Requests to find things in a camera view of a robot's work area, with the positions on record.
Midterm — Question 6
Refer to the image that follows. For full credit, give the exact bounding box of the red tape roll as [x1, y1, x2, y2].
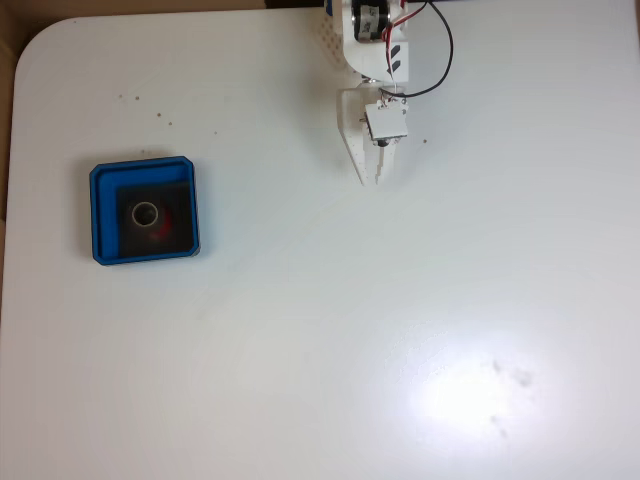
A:
[128, 198, 177, 242]

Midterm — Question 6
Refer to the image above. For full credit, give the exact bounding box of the blue square box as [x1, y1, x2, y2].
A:
[88, 155, 203, 267]

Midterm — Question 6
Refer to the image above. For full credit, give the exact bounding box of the white perforated plate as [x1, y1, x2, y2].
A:
[310, 9, 351, 71]

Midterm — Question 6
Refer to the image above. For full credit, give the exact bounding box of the red servo wire bundle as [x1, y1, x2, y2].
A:
[380, 0, 431, 96]

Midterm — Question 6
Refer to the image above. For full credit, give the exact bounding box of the white square camera box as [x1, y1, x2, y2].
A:
[363, 97, 411, 147]

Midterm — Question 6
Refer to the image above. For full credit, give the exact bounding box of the black cable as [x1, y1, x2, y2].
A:
[397, 0, 455, 99]

